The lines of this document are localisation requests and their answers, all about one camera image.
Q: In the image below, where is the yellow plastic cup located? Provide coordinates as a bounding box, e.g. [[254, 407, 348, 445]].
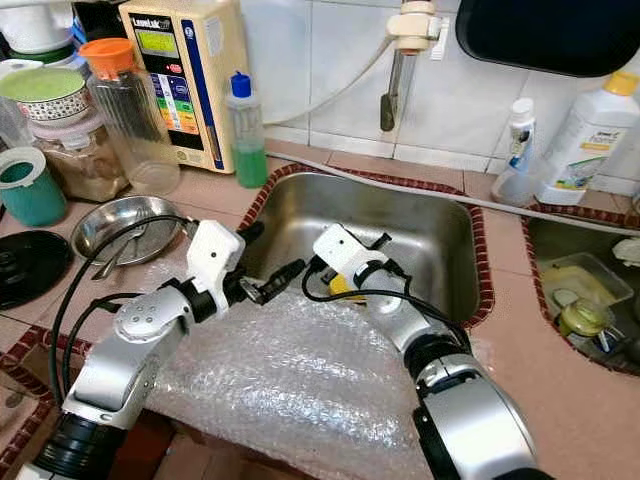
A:
[[325, 272, 366, 303]]

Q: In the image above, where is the shallow stainless steel bowl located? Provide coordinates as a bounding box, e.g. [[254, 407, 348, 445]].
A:
[[72, 195, 183, 266]]

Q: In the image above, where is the white kitchen appliance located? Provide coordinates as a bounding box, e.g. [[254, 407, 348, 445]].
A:
[[0, 0, 76, 59]]

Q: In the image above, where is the stainless steel sink basin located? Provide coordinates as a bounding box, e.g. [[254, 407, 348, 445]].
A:
[[250, 170, 486, 321], [530, 215, 640, 371]]

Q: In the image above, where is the green soap bottle blue cap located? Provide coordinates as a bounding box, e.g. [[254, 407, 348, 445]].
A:
[[228, 70, 269, 189]]

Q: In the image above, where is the clear bubble wrap sheet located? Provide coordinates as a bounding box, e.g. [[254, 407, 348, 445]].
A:
[[150, 262, 491, 480]]

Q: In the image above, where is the beige water ionizer machine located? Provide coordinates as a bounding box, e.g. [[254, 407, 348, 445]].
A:
[[118, 0, 251, 173]]

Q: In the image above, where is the glass jar with orange lid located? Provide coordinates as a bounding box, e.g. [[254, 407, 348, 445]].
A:
[[80, 38, 179, 196]]

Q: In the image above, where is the jar of brown powder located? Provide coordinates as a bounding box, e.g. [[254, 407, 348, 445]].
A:
[[50, 110, 131, 201]]

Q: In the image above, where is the clear plastic food container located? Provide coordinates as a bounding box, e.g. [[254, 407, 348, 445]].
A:
[[540, 253, 631, 311]]

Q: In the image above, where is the teal mug with white rim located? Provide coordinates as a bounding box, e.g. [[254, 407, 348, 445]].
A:
[[0, 147, 69, 228]]

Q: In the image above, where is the black round kettle base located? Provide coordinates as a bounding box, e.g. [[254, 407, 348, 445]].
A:
[[0, 230, 74, 309]]

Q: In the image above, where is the greenish glass cup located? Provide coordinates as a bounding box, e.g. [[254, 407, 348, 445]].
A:
[[560, 298, 611, 338]]

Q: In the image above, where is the white detergent bottle yellow cap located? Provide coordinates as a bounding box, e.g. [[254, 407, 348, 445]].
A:
[[535, 70, 640, 206]]

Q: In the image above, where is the patterned bowl with green lid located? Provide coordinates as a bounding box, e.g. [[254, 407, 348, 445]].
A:
[[0, 67, 86, 123]]

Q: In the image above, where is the white plastic ladle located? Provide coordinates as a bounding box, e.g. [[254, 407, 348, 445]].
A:
[[615, 237, 640, 263]]

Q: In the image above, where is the black hanging tray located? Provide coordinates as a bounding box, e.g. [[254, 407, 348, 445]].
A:
[[455, 0, 640, 79]]

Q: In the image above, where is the clear container with white lid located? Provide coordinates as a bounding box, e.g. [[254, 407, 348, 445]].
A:
[[0, 58, 43, 151]]

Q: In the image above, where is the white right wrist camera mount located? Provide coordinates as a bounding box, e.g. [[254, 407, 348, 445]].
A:
[[312, 224, 391, 291]]

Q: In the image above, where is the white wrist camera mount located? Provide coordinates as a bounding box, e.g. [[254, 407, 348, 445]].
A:
[[312, 224, 391, 291], [185, 220, 248, 301]]

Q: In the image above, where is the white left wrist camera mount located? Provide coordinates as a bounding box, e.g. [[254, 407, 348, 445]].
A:
[[185, 220, 248, 301]]

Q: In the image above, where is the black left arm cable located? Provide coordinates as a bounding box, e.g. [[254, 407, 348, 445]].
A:
[[48, 213, 197, 403]]

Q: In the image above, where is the long grey hose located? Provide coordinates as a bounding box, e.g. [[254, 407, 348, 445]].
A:
[[263, 148, 640, 213]]

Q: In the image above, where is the wall tap with steel spout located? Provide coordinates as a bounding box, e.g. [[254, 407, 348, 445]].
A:
[[380, 0, 451, 133]]

